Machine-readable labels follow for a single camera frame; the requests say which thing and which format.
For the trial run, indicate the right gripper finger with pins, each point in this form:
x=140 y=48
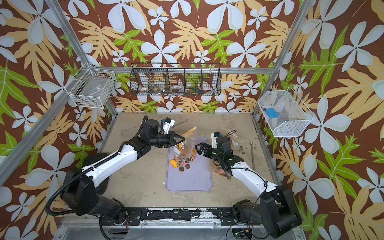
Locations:
x=202 y=146
x=203 y=151

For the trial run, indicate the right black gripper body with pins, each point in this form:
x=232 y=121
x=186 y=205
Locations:
x=213 y=153

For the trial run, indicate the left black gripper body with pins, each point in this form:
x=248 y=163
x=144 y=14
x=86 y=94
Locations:
x=163 y=140

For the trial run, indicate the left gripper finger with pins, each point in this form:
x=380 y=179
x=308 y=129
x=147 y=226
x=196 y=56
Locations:
x=177 y=137
x=180 y=143

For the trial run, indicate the ziploc bag with cookies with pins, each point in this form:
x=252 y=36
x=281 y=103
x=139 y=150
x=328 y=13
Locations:
x=185 y=150

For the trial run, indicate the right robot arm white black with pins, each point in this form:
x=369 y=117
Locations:
x=274 y=209

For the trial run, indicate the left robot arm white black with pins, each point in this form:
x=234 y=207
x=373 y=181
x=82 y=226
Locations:
x=78 y=194

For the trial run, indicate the clear bag of cookies back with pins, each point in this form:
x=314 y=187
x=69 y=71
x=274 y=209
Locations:
x=237 y=142

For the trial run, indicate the pile of poured cookies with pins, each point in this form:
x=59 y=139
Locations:
x=183 y=164

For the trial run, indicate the metal rod tool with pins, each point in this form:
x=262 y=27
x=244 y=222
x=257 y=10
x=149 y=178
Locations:
x=252 y=155

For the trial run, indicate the lavender plastic tray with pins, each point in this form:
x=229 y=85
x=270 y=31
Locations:
x=197 y=178

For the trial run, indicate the blue object in basket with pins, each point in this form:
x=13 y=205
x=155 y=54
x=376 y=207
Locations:
x=271 y=113

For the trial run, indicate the white mesh basket right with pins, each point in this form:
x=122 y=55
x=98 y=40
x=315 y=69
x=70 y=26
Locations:
x=294 y=115

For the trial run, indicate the black wire basket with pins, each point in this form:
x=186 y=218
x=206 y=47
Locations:
x=162 y=79

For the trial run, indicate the black mounting rail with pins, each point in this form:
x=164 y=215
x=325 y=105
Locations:
x=226 y=216

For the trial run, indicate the white wire basket left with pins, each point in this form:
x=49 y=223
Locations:
x=91 y=87

